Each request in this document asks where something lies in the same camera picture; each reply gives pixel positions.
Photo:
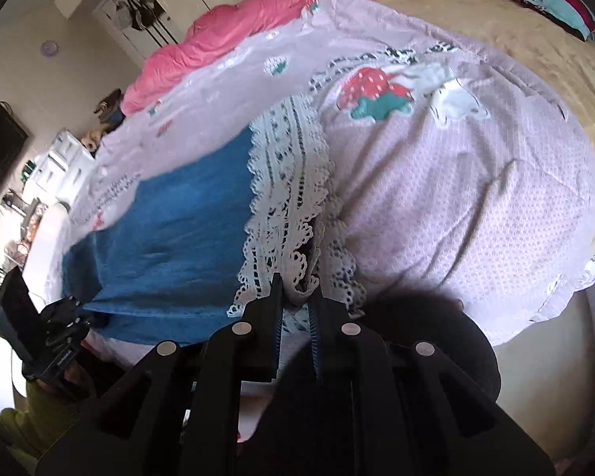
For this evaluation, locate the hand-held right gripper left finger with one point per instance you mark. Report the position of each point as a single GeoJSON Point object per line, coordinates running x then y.
{"type": "Point", "coordinates": [278, 337]}

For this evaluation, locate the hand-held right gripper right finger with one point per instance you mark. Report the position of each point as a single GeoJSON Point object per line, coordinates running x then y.
{"type": "Point", "coordinates": [313, 337]}

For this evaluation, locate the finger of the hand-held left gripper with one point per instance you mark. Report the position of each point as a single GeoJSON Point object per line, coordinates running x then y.
{"type": "Point", "coordinates": [62, 308]}

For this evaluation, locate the person's green-sleeved left forearm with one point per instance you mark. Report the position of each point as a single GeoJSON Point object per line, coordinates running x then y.
{"type": "Point", "coordinates": [44, 416]}

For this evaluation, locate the white rounded footboard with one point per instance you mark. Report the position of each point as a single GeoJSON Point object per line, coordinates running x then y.
{"type": "Point", "coordinates": [44, 248]}

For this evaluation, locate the cluttered small table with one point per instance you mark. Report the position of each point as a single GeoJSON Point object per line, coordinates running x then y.
{"type": "Point", "coordinates": [22, 228]}

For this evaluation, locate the white drawer cabinet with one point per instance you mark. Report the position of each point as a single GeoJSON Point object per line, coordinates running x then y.
{"type": "Point", "coordinates": [59, 163]}

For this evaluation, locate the tan plush toy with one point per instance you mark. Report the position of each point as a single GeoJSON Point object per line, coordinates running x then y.
{"type": "Point", "coordinates": [90, 141]}

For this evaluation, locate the pink strawberry printed bedsheet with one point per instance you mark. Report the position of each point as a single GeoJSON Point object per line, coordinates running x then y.
{"type": "Point", "coordinates": [451, 198]}

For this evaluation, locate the dark folded bag stack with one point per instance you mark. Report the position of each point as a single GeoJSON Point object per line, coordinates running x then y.
{"type": "Point", "coordinates": [110, 106]}

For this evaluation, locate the pink duvet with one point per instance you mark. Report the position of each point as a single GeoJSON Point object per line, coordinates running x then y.
{"type": "Point", "coordinates": [228, 34]}

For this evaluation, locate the hanging dark bags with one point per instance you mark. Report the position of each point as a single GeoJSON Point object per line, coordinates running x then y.
{"type": "Point", "coordinates": [141, 10]}

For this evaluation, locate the tan blanket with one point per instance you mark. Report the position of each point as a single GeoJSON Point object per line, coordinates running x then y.
{"type": "Point", "coordinates": [540, 44]}

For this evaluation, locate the round wall fixture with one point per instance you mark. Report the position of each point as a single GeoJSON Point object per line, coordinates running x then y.
{"type": "Point", "coordinates": [49, 48]}

